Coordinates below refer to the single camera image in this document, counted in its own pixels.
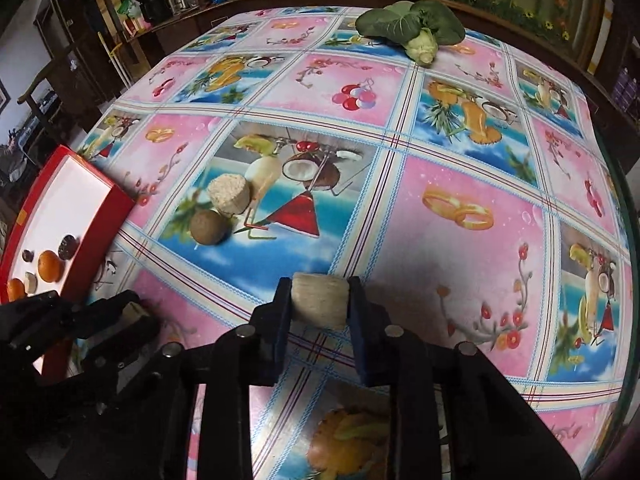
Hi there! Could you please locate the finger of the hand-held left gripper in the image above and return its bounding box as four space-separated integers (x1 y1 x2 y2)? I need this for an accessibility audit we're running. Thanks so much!
79 315 163 377
64 290 145 342

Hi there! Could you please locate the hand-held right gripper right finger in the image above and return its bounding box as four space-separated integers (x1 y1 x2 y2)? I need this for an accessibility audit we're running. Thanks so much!
347 276 581 480

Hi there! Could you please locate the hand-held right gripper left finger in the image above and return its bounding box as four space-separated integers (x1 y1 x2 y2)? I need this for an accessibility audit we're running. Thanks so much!
145 277 296 480

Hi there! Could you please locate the red box with white inside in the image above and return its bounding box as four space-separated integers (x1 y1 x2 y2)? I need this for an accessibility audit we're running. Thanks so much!
0 144 137 381

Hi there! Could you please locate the printed fruit tablecloth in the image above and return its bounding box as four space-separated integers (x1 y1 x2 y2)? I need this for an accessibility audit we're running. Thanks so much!
75 5 631 480

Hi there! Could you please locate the wooden chair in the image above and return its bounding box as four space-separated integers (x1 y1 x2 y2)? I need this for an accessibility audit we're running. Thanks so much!
17 50 101 126

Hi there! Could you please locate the green package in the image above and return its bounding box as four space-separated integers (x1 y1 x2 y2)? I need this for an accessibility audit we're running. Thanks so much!
117 0 151 36

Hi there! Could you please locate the green leafy vegetable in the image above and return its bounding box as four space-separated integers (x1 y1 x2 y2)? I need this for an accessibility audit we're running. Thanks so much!
355 0 467 67

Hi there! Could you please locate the dark bottle with pink cap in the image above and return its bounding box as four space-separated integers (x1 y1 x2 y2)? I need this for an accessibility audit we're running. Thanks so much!
142 0 171 23

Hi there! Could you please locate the white rolled paper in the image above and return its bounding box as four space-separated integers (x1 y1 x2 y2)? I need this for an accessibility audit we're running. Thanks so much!
587 0 616 76

